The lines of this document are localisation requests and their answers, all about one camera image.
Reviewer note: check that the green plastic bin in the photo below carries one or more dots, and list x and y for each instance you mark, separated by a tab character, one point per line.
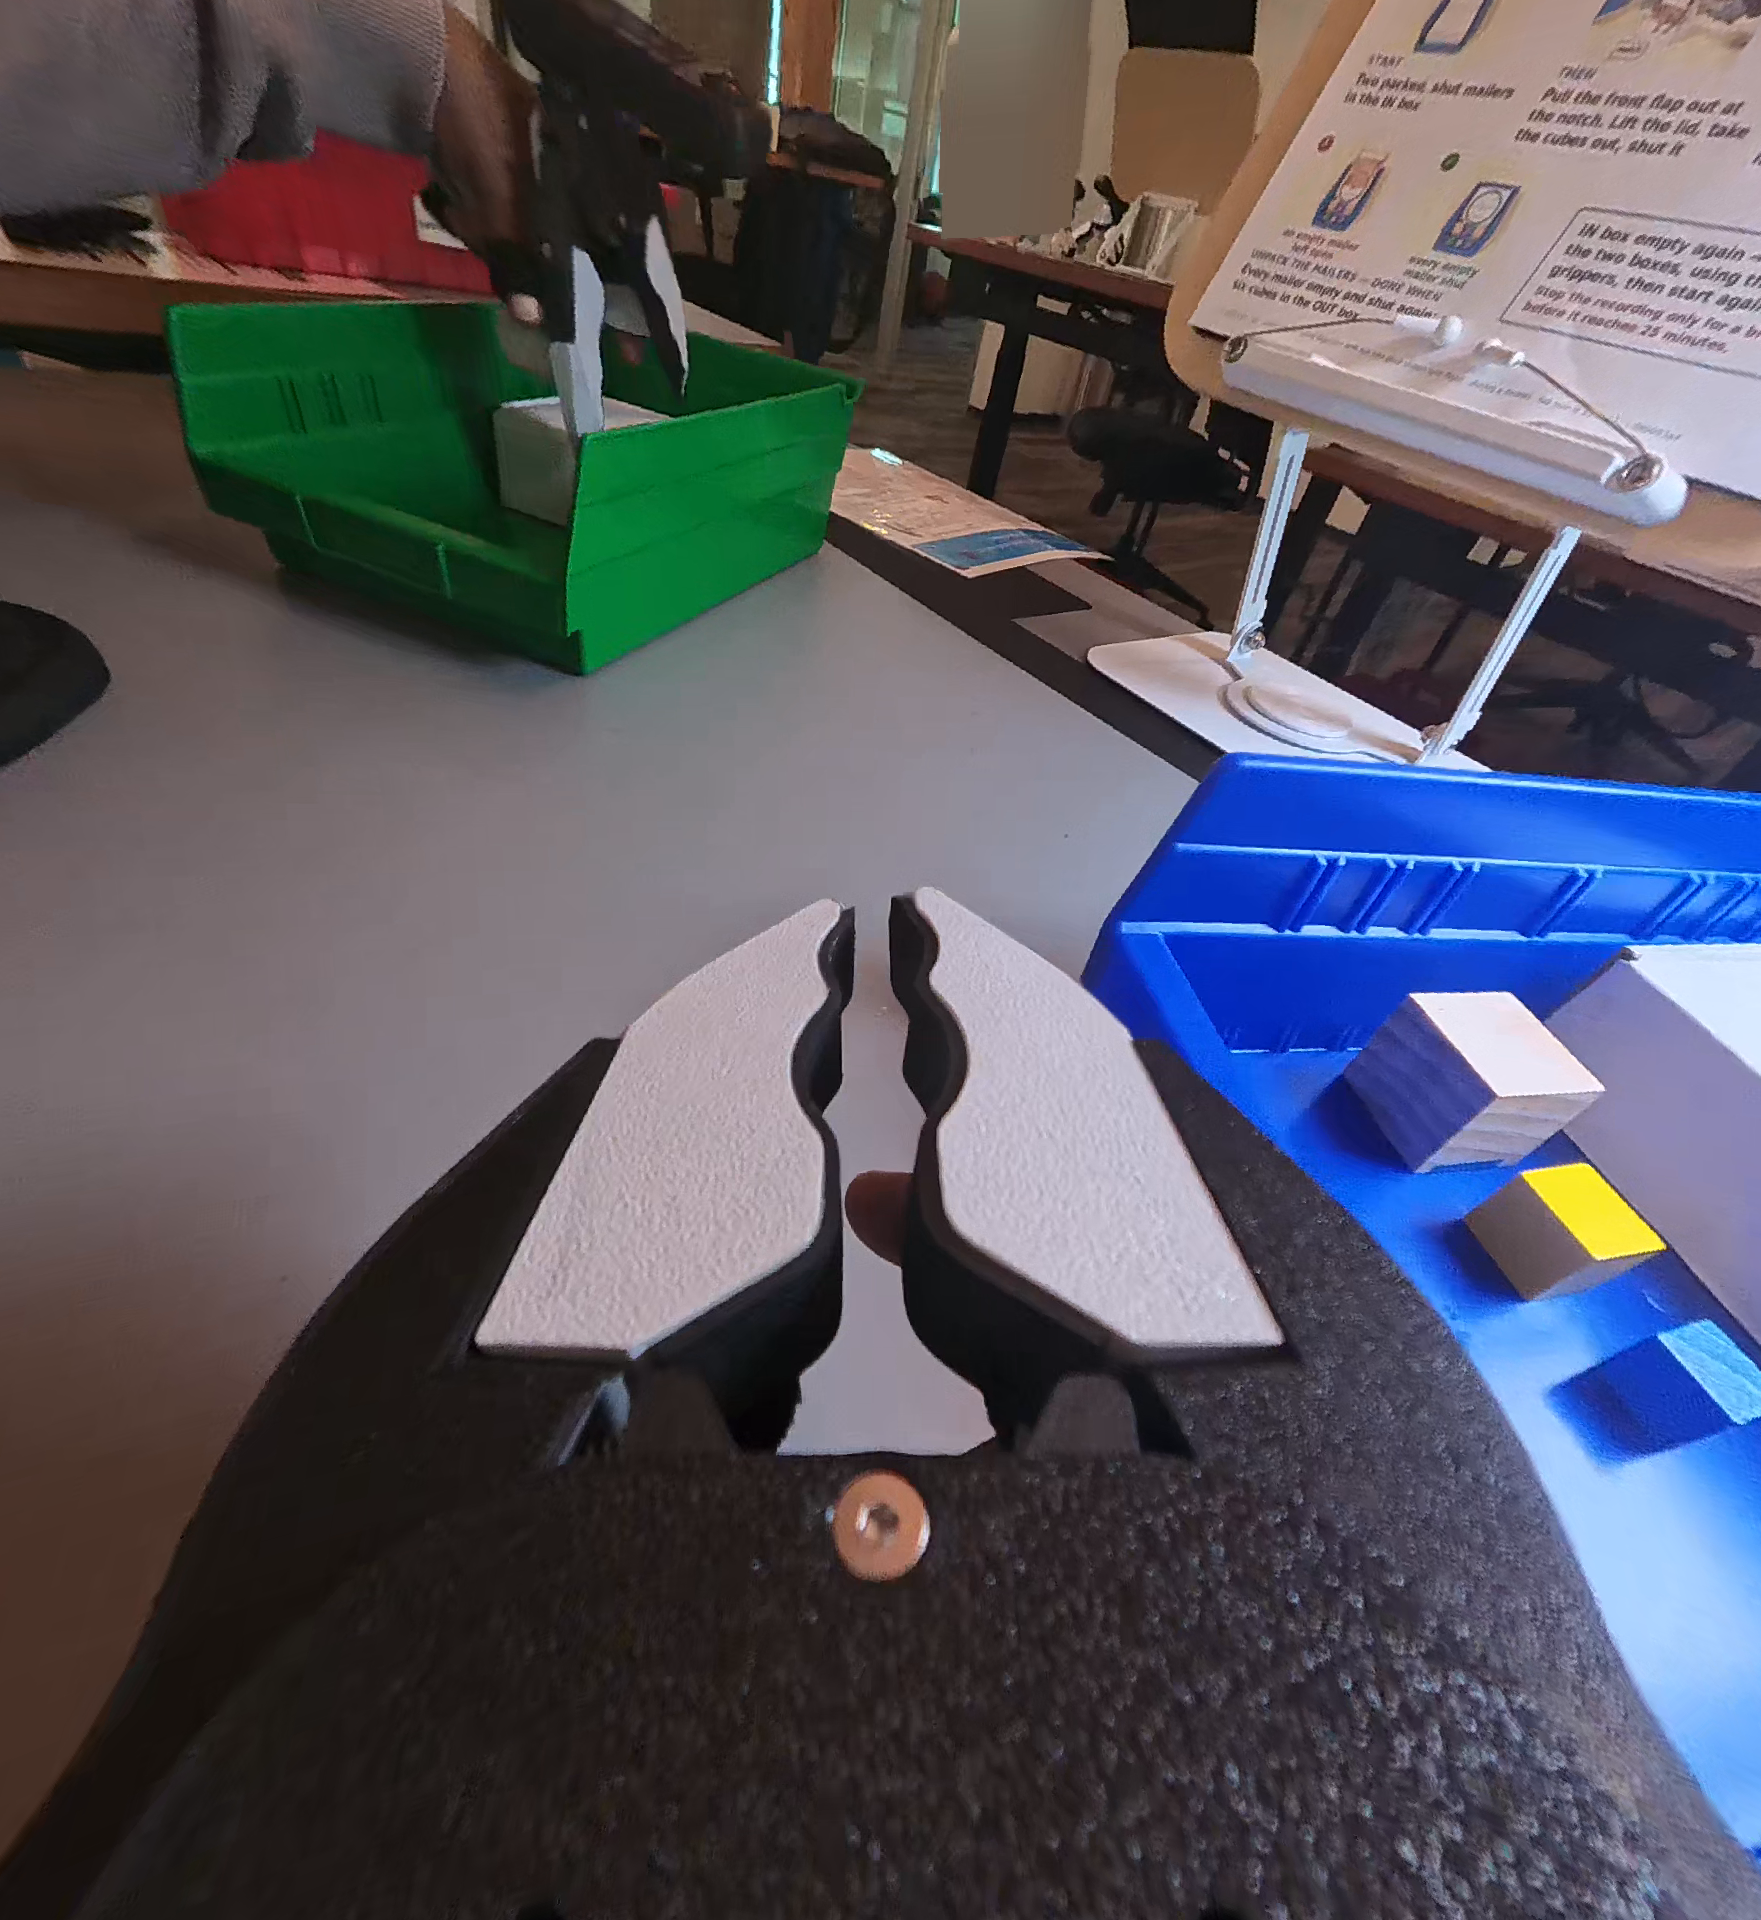
370	451

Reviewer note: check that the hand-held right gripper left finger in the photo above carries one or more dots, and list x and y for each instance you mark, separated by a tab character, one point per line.
685	1155

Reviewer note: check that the person's left forearm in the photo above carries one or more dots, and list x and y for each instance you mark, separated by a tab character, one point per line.
147	89

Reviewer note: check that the document stand with wooden board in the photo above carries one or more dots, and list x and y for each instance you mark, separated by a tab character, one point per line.
1195	667

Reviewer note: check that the red plastic bin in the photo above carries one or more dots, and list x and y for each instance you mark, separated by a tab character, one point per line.
325	210

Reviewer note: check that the yellow-faced wooden cube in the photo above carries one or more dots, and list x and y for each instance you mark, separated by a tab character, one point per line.
1593	1215

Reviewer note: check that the black fuzzy object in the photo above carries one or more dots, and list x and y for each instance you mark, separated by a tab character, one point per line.
77	229

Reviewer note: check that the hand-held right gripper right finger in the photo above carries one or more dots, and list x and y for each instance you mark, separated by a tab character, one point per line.
1077	1155

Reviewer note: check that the blue-faced wooden cube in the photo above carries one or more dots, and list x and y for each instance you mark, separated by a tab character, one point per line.
1721	1371

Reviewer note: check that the large printed instruction sheet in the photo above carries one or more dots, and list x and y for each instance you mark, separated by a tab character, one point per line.
1571	197

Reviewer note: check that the person's left hand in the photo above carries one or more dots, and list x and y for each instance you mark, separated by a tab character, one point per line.
484	165

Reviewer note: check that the white cardboard mailer box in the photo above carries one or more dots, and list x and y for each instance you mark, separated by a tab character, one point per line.
536	459

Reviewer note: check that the cardboard strip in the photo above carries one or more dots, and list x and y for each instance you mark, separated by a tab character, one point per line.
1721	1079

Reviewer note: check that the plain wooden cube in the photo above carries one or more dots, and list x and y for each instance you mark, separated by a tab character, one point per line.
1481	1058

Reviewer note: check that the person's right hand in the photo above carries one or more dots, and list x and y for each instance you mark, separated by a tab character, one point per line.
879	1213

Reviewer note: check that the blue plastic bin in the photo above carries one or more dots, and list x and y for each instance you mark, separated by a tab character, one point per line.
1644	1575

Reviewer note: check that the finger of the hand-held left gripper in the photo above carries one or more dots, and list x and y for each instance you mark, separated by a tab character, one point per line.
666	324
579	360

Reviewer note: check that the black office chair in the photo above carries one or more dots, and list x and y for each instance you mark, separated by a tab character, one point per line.
1150	451

